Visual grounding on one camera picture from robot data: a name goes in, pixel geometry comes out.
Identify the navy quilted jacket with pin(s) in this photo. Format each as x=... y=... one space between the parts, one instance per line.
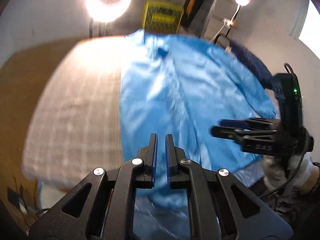
x=255 y=65

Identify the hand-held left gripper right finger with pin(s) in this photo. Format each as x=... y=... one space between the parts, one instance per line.
x=168 y=160

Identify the plaid blanket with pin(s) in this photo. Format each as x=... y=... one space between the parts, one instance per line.
x=75 y=105

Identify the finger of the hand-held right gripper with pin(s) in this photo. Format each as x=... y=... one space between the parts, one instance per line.
x=222 y=132
x=232 y=123

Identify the light blue jacket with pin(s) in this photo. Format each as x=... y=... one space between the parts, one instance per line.
x=187 y=92

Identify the grey pleated cloth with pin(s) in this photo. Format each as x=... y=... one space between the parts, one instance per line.
x=282 y=205

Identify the person's right hand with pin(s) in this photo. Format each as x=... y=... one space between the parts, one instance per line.
x=275 y=175

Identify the person's right forearm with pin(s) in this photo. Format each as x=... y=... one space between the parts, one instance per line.
x=312 y=182

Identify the yellow green patterned box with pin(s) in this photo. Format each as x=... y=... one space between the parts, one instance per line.
x=162 y=17

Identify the window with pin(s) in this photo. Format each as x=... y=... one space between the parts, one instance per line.
x=312 y=37

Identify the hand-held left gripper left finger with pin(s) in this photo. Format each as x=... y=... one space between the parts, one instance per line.
x=154 y=160

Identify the orange scarf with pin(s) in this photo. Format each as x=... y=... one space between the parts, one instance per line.
x=191 y=5

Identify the white clip lamp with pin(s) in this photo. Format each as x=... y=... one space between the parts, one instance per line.
x=242 y=0

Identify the black metal chair frame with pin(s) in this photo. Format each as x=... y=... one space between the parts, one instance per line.
x=228 y=40

